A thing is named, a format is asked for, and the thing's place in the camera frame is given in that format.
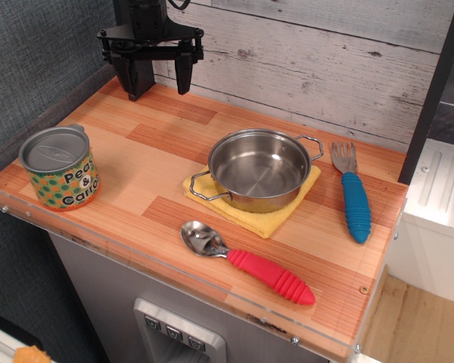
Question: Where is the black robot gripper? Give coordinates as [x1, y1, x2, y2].
[97, 1, 204, 99]

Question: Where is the stainless steel pot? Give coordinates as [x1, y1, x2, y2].
[189, 129, 324, 213]

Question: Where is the peas and carrots can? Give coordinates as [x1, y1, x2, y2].
[19, 124, 100, 211]

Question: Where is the yellow folded cloth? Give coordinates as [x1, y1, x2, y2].
[182, 166, 321, 239]

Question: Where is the grey cabinet with dispenser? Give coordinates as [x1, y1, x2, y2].
[51, 234, 325, 362]

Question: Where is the orange object at corner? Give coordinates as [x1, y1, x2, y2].
[12, 346, 52, 363]

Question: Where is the white toy sink unit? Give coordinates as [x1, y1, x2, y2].
[384, 54, 454, 309]

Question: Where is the spoon with red handle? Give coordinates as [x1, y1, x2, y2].
[180, 221, 316, 306]

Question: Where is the fork with blue handle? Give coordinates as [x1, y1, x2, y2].
[331, 142, 372, 244]

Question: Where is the dark right shelf post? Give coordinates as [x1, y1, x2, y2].
[398, 15, 454, 185]

